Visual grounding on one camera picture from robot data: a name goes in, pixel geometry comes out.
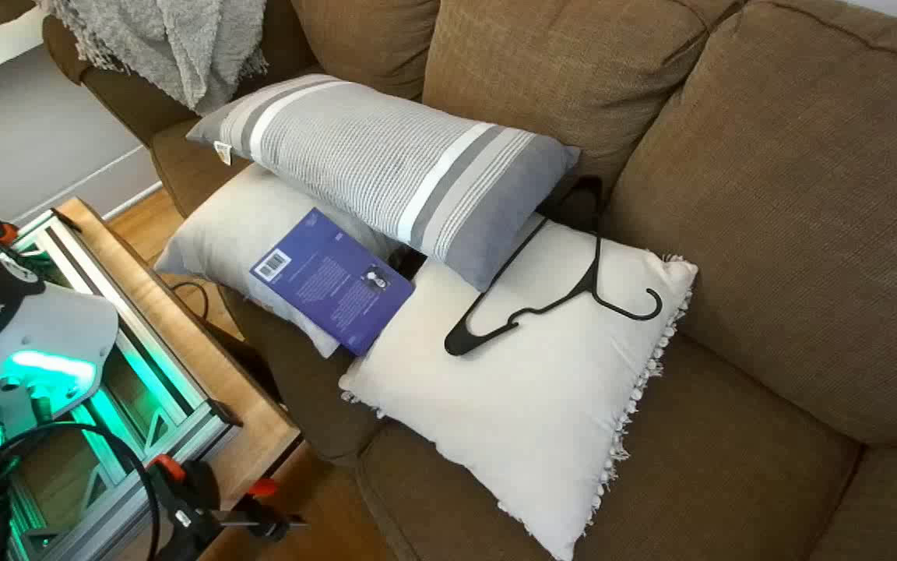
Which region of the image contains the gray striped pillow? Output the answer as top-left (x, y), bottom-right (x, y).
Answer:
top-left (183, 72), bottom-right (583, 291)

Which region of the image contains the white fringed pillow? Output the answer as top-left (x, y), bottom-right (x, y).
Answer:
top-left (335, 214), bottom-right (702, 561)

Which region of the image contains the plain light gray pillow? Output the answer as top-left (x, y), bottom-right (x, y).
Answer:
top-left (153, 163), bottom-right (421, 362)

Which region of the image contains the brown sofa back cushion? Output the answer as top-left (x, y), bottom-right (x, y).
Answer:
top-left (421, 0), bottom-right (748, 201)
top-left (601, 0), bottom-right (897, 453)
top-left (288, 0), bottom-right (442, 103)

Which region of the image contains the black clothes hanger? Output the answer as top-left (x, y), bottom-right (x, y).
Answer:
top-left (442, 175), bottom-right (665, 358)

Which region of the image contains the blue book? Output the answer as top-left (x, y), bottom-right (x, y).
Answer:
top-left (245, 206), bottom-right (416, 362)

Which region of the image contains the wooden table board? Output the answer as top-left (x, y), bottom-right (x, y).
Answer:
top-left (53, 196), bottom-right (306, 493)

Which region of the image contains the brown fabric sofa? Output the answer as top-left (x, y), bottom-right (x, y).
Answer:
top-left (40, 0), bottom-right (897, 561)

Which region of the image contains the black orange bar clamp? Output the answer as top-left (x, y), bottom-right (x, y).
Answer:
top-left (142, 449), bottom-right (308, 556)

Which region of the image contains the gray knitted blanket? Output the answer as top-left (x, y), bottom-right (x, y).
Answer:
top-left (45, 0), bottom-right (272, 116)

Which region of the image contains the thin black floor cable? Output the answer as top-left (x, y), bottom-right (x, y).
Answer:
top-left (165, 275), bottom-right (219, 327)

